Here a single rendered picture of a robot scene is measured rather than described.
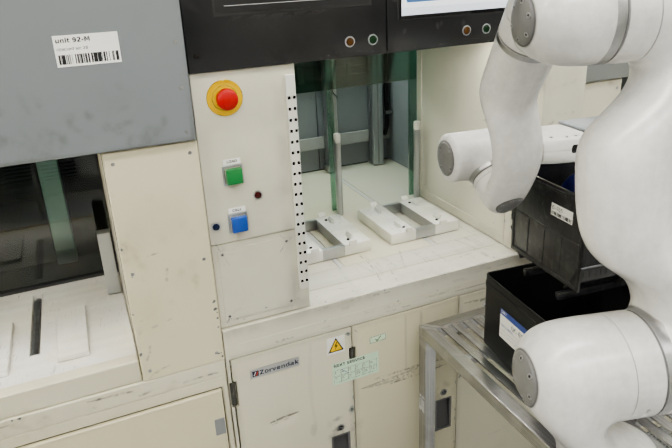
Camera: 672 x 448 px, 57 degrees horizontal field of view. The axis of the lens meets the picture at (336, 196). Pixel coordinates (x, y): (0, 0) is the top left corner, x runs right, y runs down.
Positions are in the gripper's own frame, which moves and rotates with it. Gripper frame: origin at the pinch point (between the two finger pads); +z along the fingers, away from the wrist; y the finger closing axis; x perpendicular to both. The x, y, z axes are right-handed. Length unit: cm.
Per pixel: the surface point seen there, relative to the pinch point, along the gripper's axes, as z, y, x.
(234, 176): -65, -22, -5
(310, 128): -23, -117, -21
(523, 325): -14.4, 1.1, -36.5
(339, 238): -36, -50, -35
